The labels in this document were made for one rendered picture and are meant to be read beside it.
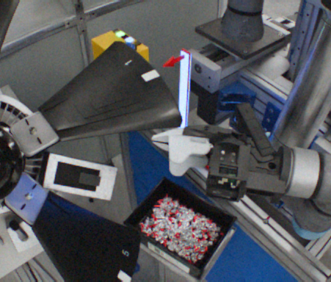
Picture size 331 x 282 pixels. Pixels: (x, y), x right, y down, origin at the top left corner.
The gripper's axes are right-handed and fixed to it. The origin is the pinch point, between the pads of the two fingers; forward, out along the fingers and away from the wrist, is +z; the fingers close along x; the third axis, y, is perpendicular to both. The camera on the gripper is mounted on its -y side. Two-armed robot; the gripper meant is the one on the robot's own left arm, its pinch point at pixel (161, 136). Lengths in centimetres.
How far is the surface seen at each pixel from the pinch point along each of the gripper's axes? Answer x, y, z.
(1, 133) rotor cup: -7.5, 9.5, 21.5
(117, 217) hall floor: 122, -28, 37
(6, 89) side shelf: 36, -34, 69
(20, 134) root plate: -0.9, 5.2, 23.5
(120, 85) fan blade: -0.1, -9.7, 10.0
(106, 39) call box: 15, -42, 28
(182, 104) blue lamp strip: 16.2, -21.7, 0.8
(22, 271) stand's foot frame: 109, 18, 71
